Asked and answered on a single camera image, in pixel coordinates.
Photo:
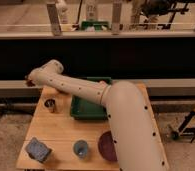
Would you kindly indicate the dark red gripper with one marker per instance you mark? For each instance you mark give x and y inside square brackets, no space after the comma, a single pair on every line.
[29,82]

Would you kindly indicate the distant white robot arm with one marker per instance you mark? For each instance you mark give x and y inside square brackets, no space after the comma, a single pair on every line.
[62,11]

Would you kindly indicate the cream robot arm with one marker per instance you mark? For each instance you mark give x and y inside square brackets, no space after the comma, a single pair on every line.
[134,130]

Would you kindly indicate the purple bowl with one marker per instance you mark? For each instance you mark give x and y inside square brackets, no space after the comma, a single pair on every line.
[106,147]

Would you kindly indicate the small metal can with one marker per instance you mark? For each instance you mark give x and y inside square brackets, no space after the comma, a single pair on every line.
[50,105]

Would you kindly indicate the green plastic tray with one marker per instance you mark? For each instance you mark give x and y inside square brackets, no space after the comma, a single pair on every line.
[87,106]

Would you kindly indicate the blue sponge block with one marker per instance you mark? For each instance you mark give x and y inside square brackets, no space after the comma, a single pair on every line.
[37,150]

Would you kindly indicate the small blue cup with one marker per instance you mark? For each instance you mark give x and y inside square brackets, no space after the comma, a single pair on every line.
[81,148]

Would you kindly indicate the distant green tray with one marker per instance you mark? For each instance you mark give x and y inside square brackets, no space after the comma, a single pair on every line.
[96,25]

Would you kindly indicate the black tripod equipment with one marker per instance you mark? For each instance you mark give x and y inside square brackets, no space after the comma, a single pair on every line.
[152,9]

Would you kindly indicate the yellow black cart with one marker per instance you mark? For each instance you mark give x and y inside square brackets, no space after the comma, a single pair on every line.
[184,129]

